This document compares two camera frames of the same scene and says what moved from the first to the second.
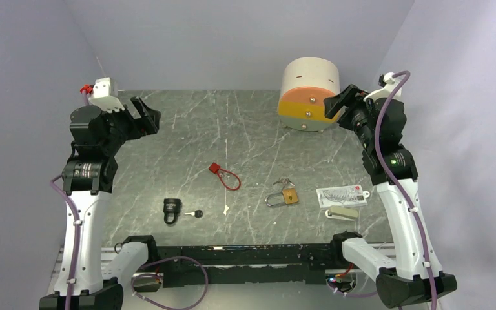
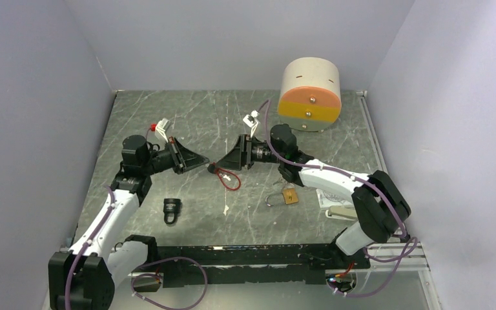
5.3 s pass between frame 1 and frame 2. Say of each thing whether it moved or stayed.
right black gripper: moved
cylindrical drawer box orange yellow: stayed
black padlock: stayed
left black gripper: moved
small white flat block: stayed
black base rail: stayed
